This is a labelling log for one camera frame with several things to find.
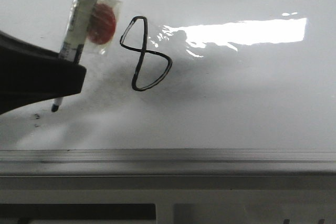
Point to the white dry-erase marker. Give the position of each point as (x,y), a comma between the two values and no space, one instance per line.
(77,30)

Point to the red disc taped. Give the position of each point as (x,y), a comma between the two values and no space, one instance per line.
(102,26)

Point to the whiteboard with aluminium frame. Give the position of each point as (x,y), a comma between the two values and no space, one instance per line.
(192,87)

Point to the grey table frame below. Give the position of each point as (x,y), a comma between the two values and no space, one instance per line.
(169,199)

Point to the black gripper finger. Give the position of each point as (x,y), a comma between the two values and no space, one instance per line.
(31,74)

